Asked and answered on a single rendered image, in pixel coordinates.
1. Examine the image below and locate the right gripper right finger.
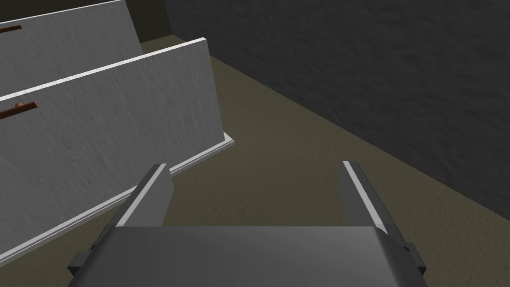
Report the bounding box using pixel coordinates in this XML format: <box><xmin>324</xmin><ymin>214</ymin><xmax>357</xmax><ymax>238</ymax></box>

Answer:
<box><xmin>338</xmin><ymin>160</ymin><xmax>408</xmax><ymax>245</ymax></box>

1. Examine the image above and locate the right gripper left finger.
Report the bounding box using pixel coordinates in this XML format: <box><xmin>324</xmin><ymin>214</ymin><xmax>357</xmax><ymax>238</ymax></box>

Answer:
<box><xmin>91</xmin><ymin>162</ymin><xmax>175</xmax><ymax>251</ymax></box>

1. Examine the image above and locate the white cabinet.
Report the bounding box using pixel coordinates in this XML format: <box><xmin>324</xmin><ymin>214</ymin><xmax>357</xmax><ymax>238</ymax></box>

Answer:
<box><xmin>0</xmin><ymin>0</ymin><xmax>236</xmax><ymax>268</ymax></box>

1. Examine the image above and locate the white drawer front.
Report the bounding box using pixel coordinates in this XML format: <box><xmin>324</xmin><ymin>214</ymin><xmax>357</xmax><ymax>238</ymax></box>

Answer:
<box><xmin>0</xmin><ymin>0</ymin><xmax>144</xmax><ymax>99</ymax></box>
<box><xmin>0</xmin><ymin>37</ymin><xmax>224</xmax><ymax>256</ymax></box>

